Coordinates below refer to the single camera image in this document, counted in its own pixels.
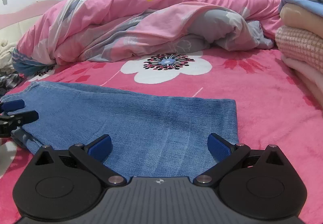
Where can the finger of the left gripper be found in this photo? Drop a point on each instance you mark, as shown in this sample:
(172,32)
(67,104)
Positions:
(12,122)
(12,105)

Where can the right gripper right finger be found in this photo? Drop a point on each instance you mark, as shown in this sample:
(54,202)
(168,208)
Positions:
(228,157)

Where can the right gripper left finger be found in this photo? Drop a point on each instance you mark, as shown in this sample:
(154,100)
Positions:
(92,156)

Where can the blue denim jeans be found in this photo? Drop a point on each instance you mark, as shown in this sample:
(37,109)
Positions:
(151,135)

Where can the white patterned clothes pile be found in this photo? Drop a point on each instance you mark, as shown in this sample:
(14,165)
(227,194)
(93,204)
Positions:
(6,56)

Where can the plaid shirt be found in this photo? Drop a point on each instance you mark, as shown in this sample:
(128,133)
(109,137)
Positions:
(9,82)

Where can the pink floral bed sheet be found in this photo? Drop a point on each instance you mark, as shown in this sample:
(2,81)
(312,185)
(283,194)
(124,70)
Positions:
(273,104)

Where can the pink white headboard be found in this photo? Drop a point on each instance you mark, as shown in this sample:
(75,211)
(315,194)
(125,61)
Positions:
(14,25)

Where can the pink floral quilt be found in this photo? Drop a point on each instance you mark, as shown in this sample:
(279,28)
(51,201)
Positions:
(113,30)

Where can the stack of folded blankets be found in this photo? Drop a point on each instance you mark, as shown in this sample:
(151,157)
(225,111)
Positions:
(300,41)

